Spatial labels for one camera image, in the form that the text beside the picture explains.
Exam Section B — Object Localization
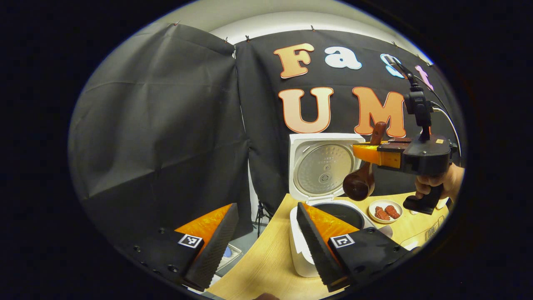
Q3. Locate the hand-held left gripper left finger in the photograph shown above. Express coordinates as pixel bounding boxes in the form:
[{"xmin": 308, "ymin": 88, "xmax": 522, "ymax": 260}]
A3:
[{"xmin": 121, "ymin": 203, "xmax": 239, "ymax": 291}]

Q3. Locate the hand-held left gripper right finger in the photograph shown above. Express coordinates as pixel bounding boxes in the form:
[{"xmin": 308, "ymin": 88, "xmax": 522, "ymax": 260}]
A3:
[{"xmin": 296, "ymin": 202, "xmax": 411, "ymax": 292}]

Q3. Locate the white rice cooker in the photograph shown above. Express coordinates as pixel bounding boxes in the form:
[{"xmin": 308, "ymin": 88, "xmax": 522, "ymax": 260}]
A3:
[{"xmin": 289, "ymin": 133, "xmax": 377, "ymax": 278}]

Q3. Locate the dark wooden spoon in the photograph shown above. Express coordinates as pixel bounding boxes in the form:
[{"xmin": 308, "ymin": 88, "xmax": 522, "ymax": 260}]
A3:
[{"xmin": 342, "ymin": 122, "xmax": 388, "ymax": 201}]

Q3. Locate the clear plastic box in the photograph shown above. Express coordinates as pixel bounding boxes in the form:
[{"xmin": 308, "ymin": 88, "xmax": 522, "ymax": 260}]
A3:
[{"xmin": 217, "ymin": 244, "xmax": 244, "ymax": 273}]

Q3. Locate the white plate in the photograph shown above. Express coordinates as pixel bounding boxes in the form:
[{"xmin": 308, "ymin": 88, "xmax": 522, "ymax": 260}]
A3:
[{"xmin": 369, "ymin": 199, "xmax": 403, "ymax": 224}]

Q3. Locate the black tripod stand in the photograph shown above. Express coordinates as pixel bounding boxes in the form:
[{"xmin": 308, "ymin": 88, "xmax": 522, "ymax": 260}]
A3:
[{"xmin": 255, "ymin": 199, "xmax": 273, "ymax": 238}]

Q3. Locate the black backdrop cloth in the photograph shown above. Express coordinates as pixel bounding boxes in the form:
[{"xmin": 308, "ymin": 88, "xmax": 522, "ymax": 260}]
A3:
[{"xmin": 69, "ymin": 23, "xmax": 465, "ymax": 246}]

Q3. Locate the white cable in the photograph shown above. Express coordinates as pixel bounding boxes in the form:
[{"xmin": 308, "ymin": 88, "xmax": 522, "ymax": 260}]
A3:
[{"xmin": 431, "ymin": 100, "xmax": 462, "ymax": 158}]

